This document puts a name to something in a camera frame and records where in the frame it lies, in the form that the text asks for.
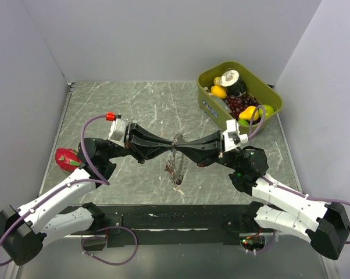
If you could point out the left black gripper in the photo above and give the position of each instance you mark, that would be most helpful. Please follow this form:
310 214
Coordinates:
132 129

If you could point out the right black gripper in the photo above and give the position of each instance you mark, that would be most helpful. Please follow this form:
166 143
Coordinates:
205 157

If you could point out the large metal keyring with keys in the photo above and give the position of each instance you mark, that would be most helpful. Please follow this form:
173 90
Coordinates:
176 162

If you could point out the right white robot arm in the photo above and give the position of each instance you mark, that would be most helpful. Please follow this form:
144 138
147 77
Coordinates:
323 224

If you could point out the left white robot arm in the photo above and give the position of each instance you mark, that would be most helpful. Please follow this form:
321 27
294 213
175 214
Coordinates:
26 230

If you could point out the loose black-headed key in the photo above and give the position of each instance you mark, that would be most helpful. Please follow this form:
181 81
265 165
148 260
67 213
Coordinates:
179 189

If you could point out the yellow pear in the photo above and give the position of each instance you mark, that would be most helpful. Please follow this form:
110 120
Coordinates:
249 114

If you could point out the dark red grapes bunch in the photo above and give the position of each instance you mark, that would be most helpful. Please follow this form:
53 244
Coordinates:
237 104

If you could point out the orange fruit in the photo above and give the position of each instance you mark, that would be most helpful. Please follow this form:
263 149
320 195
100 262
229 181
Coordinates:
218 91

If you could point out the olive green plastic bin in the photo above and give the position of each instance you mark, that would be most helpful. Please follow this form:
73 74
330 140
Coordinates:
217 109

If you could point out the black can with white lid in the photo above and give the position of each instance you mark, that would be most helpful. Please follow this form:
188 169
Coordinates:
232 81

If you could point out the red dragon fruit toy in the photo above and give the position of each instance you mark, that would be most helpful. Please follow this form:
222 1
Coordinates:
67 159

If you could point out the green lime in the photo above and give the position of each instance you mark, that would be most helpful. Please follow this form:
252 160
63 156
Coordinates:
268 109

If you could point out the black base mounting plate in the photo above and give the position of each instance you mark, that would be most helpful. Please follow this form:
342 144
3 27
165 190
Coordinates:
177 224

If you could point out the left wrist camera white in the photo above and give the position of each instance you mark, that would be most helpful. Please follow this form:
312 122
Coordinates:
118 128

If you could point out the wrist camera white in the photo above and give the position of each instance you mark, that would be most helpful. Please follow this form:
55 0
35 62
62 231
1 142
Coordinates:
118 128
232 138

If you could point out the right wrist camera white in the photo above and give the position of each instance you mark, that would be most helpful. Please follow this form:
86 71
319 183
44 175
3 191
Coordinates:
232 138

